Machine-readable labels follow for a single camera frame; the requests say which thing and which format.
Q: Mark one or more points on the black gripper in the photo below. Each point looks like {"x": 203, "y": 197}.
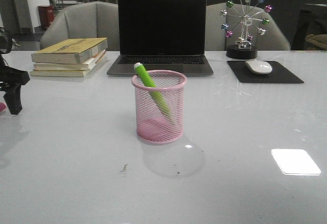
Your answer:
{"x": 11, "y": 75}

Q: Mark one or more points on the pink highlighter pen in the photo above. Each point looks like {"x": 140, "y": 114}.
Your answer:
{"x": 2, "y": 107}

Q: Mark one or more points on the pink mesh pen holder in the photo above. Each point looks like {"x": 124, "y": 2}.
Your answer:
{"x": 159, "y": 109}

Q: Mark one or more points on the bottom cream book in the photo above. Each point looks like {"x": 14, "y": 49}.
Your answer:
{"x": 60, "y": 73}

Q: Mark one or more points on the cream book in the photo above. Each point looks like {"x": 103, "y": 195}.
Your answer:
{"x": 60, "y": 73}
{"x": 87, "y": 65}

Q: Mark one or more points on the top yellow book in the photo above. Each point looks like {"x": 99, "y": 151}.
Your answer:
{"x": 71, "y": 51}

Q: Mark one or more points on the middle cream book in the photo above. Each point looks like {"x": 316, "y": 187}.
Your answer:
{"x": 87, "y": 65}

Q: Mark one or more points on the red bin in background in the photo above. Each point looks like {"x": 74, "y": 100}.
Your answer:
{"x": 46, "y": 15}

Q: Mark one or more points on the left grey armchair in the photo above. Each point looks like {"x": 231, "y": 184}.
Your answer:
{"x": 87, "y": 20}

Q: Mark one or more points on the grey armchair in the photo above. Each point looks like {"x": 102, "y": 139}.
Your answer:
{"x": 221, "y": 32}
{"x": 87, "y": 20}

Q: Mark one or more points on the grey open laptop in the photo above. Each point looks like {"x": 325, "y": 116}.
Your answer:
{"x": 162, "y": 34}

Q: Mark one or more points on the right grey armchair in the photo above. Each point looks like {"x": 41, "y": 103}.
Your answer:
{"x": 221, "y": 32}

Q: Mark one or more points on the ferris wheel desk ornament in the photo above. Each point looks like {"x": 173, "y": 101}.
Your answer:
{"x": 243, "y": 48}

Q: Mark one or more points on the black mouse pad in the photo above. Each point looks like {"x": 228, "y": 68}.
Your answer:
{"x": 279, "y": 74}

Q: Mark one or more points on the white computer mouse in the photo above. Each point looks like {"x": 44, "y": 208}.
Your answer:
{"x": 258, "y": 66}

